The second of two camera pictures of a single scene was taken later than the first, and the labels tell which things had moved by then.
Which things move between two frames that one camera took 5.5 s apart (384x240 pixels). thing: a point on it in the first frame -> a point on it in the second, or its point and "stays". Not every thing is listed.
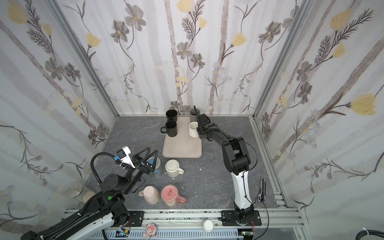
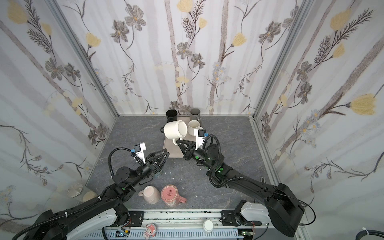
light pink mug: [151, 194] stays
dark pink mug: [170, 196] stays
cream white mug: [172, 167] -> [175, 130]
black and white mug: [171, 115] stays
